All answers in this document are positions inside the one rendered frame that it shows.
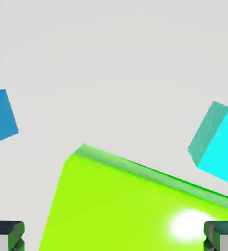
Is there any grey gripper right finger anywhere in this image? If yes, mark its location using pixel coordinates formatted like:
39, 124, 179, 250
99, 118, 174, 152
203, 220, 228, 251

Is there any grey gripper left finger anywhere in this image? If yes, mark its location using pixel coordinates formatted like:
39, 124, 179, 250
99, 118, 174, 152
0, 220, 25, 251

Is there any small cyan cube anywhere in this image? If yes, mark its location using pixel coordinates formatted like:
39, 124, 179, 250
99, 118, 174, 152
187, 100, 228, 188

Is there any large lime green box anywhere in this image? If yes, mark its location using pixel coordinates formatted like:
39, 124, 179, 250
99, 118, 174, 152
38, 143, 228, 251

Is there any small blue cube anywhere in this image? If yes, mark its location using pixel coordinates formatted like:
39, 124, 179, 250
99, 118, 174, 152
0, 89, 20, 146

